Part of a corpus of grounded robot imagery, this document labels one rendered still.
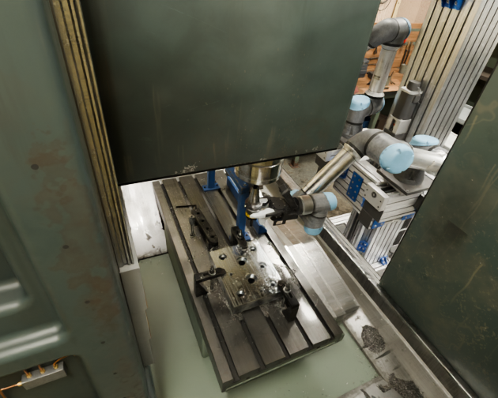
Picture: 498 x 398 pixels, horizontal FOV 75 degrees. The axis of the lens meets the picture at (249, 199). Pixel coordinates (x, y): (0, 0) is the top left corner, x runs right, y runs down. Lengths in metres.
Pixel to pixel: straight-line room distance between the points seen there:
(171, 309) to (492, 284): 1.32
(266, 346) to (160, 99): 0.94
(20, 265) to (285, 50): 0.67
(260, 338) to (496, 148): 1.00
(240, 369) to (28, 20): 1.12
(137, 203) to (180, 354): 0.92
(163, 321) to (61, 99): 1.34
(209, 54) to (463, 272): 1.14
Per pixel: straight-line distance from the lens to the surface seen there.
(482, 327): 1.47
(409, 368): 1.74
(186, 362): 1.58
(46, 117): 0.48
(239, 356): 1.28
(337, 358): 1.68
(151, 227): 1.99
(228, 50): 0.73
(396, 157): 1.33
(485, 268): 1.37
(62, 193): 0.54
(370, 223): 1.92
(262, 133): 0.85
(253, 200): 1.13
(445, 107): 2.01
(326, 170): 1.40
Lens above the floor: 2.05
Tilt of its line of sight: 38 degrees down
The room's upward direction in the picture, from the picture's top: 6 degrees clockwise
